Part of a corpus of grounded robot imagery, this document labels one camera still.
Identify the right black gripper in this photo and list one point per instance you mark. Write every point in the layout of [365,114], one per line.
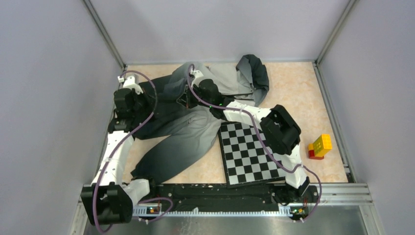
[185,101]

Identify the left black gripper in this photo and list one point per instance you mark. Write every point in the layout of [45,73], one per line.
[149,101]

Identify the grey gradient zip jacket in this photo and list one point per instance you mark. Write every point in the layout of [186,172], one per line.
[189,133]

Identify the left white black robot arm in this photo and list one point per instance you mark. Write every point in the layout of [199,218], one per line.
[110,168]

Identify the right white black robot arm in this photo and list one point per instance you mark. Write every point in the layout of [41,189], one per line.
[276,130]

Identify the yellow toy brick block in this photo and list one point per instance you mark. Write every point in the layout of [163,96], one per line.
[322,145]

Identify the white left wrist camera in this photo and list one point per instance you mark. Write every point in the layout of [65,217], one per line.
[130,83]

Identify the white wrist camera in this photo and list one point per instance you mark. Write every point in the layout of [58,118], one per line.
[196,77]
[130,83]

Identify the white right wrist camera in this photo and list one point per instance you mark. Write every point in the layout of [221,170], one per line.
[196,77]

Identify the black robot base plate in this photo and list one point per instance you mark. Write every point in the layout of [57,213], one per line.
[174,198]

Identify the aluminium frame rail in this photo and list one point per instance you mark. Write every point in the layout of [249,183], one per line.
[330,194]

